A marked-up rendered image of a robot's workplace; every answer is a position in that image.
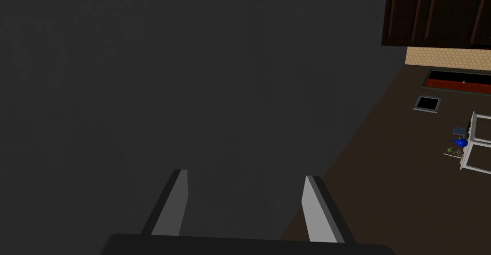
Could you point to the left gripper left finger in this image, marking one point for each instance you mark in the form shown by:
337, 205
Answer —
170, 209

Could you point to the white shelf with ornaments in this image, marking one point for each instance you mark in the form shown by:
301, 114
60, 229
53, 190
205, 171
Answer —
471, 143

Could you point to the dark brown wooden cabinet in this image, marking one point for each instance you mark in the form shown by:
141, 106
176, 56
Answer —
437, 15

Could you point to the dark picture with grey frame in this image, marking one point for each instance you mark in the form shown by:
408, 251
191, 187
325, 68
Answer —
427, 103

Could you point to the dark window with red sill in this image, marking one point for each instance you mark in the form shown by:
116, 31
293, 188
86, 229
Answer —
460, 81

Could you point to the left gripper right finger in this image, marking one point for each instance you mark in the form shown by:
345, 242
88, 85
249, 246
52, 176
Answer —
320, 216

